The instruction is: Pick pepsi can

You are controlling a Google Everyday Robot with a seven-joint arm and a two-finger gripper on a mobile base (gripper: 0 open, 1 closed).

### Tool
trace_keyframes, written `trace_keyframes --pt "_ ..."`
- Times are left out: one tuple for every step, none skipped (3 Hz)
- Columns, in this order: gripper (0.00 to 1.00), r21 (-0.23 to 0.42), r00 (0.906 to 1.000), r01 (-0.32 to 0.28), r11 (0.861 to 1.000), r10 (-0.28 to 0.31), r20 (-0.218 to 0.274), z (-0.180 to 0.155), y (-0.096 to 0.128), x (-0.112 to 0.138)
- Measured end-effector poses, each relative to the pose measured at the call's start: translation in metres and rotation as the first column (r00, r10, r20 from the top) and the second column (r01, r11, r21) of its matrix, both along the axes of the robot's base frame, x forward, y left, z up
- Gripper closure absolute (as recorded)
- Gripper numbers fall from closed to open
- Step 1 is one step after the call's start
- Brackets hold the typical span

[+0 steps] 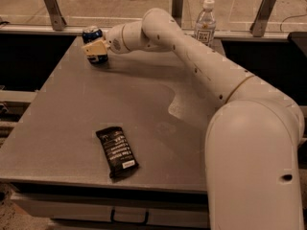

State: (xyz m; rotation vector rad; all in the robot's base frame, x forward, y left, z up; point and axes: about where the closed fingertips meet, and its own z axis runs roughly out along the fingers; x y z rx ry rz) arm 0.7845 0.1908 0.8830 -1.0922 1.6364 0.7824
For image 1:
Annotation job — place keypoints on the black snack bar wrapper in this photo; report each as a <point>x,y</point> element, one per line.
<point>118,153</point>

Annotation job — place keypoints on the clear plastic water bottle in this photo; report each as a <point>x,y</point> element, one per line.
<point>206,23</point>

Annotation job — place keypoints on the middle metal rail bracket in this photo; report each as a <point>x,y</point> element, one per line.
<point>177,10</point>

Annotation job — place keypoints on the metal window rail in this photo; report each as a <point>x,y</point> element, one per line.
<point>76,31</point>

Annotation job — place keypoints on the grey drawer with black handle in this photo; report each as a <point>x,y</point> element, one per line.
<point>67,212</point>

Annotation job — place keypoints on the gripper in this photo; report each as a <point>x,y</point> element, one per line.
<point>114,40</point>

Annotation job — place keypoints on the left metal rail bracket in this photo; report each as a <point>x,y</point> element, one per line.
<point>57,20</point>

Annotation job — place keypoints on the blue pepsi can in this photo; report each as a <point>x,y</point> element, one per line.
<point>90,34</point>

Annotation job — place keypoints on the right metal rail bracket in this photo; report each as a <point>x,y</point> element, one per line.
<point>259,25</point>

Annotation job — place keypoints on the metal rail bracket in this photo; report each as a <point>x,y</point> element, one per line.
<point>57,20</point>
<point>177,10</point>
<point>259,25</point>

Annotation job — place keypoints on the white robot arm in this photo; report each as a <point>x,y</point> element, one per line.
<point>251,142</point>

